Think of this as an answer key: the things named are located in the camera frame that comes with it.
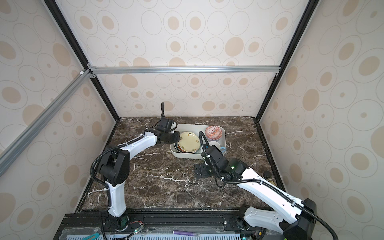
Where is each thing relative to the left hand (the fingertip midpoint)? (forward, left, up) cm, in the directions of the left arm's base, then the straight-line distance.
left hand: (184, 135), depth 93 cm
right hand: (-24, -10, +5) cm, 27 cm away
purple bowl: (+9, -20, -9) cm, 24 cm away
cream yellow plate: (-1, -3, -7) cm, 8 cm away
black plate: (-2, +6, -10) cm, 12 cm away
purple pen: (-50, -2, -11) cm, 51 cm away
